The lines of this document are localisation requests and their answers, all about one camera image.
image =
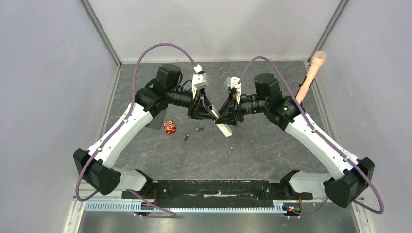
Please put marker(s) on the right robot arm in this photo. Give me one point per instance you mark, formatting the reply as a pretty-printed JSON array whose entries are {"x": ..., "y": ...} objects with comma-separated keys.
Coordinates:
[{"x": 343, "y": 182}]

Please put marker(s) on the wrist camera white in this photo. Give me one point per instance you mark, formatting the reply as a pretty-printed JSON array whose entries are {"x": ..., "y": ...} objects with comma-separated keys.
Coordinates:
[
  {"x": 234, "y": 83},
  {"x": 199, "y": 81}
]

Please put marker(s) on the pink toy microphone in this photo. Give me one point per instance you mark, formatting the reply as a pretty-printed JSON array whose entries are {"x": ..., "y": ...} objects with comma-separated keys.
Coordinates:
[{"x": 316, "y": 62}]

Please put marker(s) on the red owl number block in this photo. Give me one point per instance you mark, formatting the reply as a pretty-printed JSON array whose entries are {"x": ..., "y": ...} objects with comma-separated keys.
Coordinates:
[{"x": 169, "y": 127}]

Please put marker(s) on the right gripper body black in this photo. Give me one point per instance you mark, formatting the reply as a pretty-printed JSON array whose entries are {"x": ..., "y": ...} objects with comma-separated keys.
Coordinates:
[{"x": 234, "y": 107}]

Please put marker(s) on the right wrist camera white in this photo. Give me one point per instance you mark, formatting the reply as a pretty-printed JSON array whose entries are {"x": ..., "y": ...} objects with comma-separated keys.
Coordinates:
[{"x": 234, "y": 83}]

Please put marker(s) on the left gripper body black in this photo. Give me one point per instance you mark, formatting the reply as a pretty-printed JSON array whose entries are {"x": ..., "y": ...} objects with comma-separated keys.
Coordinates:
[{"x": 195, "y": 107}]

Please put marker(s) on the grey lego baseplate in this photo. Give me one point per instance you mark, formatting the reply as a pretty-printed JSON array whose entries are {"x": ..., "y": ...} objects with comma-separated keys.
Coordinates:
[{"x": 157, "y": 122}]

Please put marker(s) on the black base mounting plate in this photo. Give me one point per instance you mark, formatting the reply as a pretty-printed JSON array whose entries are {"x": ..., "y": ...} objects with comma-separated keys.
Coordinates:
[{"x": 219, "y": 193}]

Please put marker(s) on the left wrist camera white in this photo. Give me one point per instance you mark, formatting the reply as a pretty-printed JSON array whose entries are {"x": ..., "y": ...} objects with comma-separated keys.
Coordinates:
[{"x": 199, "y": 81}]

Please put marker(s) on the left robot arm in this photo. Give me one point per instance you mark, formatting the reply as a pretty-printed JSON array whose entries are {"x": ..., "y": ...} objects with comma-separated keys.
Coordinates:
[{"x": 96, "y": 164}]

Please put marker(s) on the white remote control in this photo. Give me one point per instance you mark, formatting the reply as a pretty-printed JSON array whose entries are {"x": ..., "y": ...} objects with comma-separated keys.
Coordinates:
[{"x": 225, "y": 129}]

